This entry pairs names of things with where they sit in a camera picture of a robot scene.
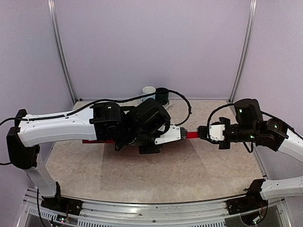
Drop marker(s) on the red and wood picture frame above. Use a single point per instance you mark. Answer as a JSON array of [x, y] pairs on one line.
[[190, 135]]

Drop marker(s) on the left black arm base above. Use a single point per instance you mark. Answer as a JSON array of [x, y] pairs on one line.
[[62, 204]]

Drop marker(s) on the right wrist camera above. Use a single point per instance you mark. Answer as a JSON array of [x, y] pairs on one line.
[[213, 133]]

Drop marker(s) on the light blue mug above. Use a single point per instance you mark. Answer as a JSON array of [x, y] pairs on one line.
[[149, 90]]

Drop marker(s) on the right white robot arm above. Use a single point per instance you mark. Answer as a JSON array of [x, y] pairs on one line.
[[273, 134]]

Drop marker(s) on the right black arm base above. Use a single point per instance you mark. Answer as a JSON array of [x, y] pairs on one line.
[[251, 201]]

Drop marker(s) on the white plate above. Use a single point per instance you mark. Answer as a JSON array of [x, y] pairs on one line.
[[167, 106]]

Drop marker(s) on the left aluminium corner post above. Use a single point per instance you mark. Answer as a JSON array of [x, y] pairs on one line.
[[60, 51]]

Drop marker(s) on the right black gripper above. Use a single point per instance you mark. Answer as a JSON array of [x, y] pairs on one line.
[[224, 146]]

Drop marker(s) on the dark green mug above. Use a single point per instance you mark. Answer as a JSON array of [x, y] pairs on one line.
[[162, 95]]

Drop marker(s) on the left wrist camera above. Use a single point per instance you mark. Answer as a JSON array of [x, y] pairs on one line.
[[175, 133]]

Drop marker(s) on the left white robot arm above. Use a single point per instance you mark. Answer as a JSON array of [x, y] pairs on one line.
[[106, 121]]

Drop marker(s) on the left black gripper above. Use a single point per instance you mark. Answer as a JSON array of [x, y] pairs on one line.
[[149, 151]]

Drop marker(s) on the aluminium corner post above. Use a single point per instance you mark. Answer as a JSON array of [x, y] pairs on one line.
[[244, 50], [60, 51]]

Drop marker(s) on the right aluminium corner post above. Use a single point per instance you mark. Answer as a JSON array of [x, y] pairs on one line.
[[244, 50]]

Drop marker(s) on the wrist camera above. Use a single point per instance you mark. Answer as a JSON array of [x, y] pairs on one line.
[[175, 133], [213, 133]]

